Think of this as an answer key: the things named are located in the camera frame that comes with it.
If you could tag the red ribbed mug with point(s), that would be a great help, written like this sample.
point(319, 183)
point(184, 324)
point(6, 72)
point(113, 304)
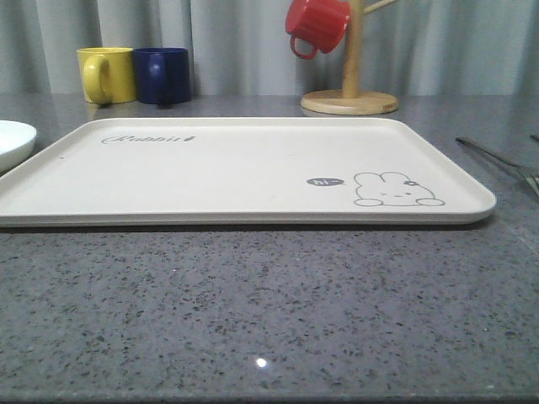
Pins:
point(316, 25)

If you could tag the white round plate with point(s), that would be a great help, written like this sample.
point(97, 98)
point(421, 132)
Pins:
point(17, 143)

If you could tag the cream rabbit serving tray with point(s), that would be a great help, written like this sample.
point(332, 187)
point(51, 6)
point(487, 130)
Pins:
point(183, 171)

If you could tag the dark blue ceramic mug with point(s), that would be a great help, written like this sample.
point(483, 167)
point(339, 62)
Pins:
point(162, 75)

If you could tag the silver metal fork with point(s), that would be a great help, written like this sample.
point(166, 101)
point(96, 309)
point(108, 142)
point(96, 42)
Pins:
point(528, 174)

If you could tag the grey pleated curtain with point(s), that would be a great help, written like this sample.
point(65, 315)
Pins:
point(241, 47)

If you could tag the wooden mug tree stand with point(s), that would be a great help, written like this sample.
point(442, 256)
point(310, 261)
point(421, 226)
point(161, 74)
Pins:
point(350, 100)

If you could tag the yellow ceramic mug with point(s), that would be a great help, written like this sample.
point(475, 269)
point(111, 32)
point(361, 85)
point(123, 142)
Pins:
point(107, 74)

